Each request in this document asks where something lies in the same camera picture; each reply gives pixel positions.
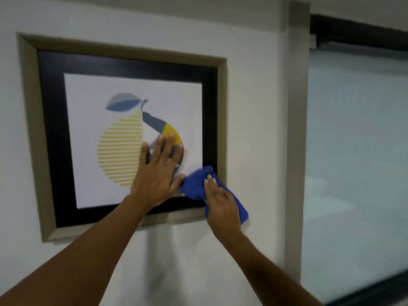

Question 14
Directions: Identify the person's left forearm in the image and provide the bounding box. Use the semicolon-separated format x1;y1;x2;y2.
0;194;160;306

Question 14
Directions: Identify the person's left hand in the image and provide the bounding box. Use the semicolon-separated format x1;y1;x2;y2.
130;133;187;211

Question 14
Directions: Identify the person's right hand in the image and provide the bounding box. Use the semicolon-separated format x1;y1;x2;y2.
203;174;243;235

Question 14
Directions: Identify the person's right forearm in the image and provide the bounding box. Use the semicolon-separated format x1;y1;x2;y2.
210;229;323;306

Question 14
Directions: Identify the blue cleaning cloth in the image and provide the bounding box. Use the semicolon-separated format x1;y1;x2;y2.
181;166;249;225

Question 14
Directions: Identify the framed fruit art picture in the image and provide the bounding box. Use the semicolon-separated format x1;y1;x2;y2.
17;33;227;242

